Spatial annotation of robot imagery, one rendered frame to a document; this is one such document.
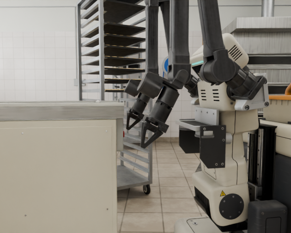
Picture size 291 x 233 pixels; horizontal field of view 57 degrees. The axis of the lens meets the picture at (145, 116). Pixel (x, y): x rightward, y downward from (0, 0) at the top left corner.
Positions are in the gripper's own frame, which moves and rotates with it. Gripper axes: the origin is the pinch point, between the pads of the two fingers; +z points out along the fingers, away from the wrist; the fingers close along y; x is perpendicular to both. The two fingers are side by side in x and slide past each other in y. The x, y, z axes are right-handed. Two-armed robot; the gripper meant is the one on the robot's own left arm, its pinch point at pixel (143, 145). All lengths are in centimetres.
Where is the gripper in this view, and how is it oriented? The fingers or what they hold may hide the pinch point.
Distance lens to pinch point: 85.5
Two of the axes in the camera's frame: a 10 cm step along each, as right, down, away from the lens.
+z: -4.5, 8.9, -0.1
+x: 8.7, 4.5, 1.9
